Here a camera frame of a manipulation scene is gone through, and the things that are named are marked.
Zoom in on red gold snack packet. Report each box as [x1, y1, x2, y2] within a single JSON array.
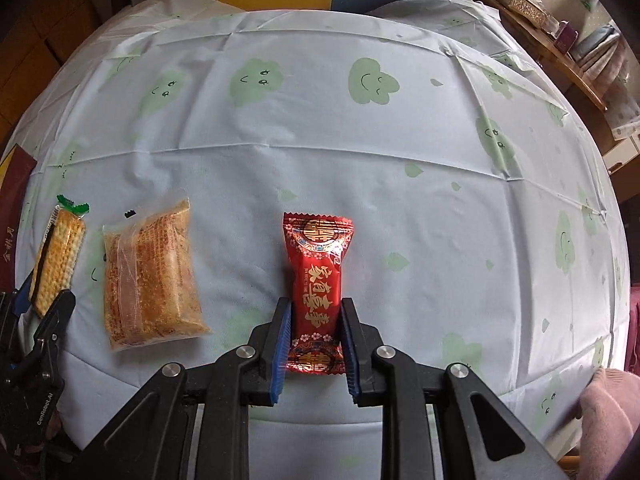
[[281, 211, 353, 376]]

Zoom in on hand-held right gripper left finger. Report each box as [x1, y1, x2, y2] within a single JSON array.
[[75, 297, 293, 480]]

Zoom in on standing paper bags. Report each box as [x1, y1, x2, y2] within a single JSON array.
[[570, 22, 627, 87]]

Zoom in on maroon gold gift box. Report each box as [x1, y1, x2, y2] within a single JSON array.
[[0, 144, 40, 292]]

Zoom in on white cabinet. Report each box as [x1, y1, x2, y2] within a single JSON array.
[[602, 132, 640, 177]]

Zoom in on small purple box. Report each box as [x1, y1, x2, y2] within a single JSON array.
[[552, 21, 579, 54]]

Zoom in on pink sweater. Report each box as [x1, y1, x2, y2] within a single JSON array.
[[580, 367, 637, 467]]

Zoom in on green-topped cracker packet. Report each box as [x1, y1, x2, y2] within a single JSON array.
[[27, 195, 92, 319]]

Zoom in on white dotted bag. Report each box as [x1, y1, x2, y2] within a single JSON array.
[[605, 75, 640, 139]]

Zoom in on white green cloud tablecloth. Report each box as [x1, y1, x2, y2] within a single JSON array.
[[0, 0, 632, 480]]

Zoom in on wooden side shelf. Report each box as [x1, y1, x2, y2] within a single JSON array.
[[470, 0, 609, 112]]

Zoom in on ornate tissue box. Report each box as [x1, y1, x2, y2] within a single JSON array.
[[500, 0, 547, 29]]

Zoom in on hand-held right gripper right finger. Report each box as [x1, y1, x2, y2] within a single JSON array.
[[340, 297, 564, 480]]

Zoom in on clear sesame cake packet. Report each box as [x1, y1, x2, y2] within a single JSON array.
[[102, 187, 213, 353]]

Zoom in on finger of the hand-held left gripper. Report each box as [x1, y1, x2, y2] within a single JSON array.
[[27, 289, 77, 367], [0, 272, 36, 322]]

